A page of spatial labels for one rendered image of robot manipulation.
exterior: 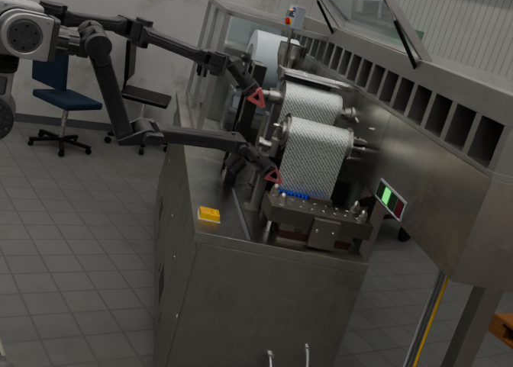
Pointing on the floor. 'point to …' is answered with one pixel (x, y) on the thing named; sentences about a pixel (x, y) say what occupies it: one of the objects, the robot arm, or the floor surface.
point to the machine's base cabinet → (238, 295)
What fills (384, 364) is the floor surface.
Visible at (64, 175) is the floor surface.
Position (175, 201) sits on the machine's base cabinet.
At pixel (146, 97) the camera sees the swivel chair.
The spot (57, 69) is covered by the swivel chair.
